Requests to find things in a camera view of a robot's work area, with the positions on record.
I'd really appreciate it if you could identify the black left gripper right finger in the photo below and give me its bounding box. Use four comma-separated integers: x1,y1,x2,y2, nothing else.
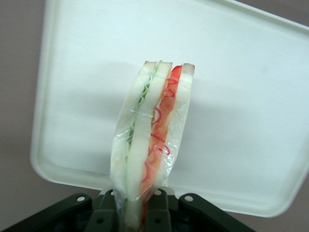
144,188,257,232

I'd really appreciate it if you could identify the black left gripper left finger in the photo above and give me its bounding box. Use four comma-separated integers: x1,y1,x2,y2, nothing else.
0,188,119,232

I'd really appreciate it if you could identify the plastic sandwich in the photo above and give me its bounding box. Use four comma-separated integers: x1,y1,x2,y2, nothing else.
110,60,196,230

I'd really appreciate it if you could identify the cream plastic tray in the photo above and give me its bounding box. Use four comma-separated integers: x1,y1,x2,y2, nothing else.
30,0,309,218

